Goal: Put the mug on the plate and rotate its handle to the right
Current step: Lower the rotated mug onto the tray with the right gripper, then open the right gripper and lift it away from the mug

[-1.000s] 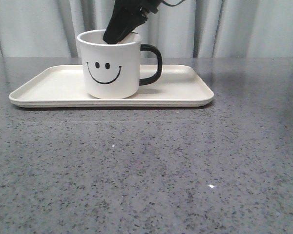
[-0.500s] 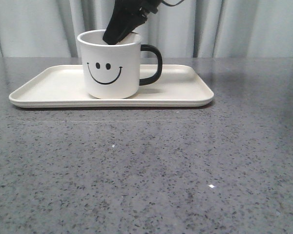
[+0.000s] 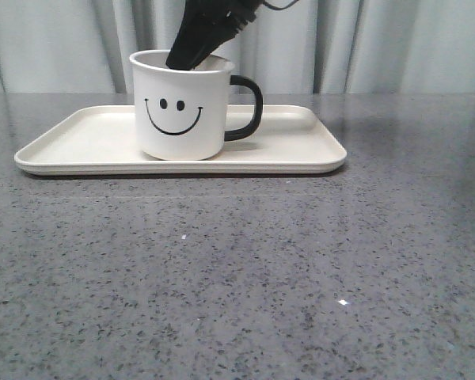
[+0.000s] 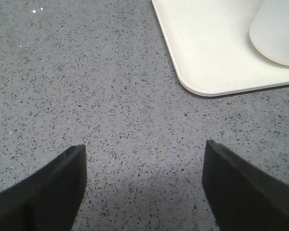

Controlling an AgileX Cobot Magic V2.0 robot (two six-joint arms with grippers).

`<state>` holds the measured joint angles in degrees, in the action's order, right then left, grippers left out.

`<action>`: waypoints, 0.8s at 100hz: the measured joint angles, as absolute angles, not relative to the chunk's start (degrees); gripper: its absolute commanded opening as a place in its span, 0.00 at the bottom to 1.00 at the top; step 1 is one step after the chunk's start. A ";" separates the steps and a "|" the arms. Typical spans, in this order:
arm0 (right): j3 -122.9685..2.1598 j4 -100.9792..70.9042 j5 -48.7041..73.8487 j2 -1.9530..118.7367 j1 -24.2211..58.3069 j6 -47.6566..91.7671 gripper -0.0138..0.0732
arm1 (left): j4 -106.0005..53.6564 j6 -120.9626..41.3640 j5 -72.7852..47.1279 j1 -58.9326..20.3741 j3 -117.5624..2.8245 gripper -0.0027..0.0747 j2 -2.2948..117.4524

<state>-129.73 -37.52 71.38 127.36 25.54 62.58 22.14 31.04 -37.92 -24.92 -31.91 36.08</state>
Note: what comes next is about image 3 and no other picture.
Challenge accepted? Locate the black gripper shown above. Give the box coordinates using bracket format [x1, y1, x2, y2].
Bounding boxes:
[166, 0, 264, 70]

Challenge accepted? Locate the cream rectangular plastic tray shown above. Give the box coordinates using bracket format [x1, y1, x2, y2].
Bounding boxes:
[14, 104, 347, 176]

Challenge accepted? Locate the pale grey-green curtain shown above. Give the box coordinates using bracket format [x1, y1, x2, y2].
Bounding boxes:
[0, 1, 475, 94]

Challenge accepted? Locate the white smiley mug black handle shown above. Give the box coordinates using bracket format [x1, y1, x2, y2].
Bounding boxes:
[129, 50, 264, 161]

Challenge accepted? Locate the black cable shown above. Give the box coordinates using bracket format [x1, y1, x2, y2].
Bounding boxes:
[260, 0, 302, 12]

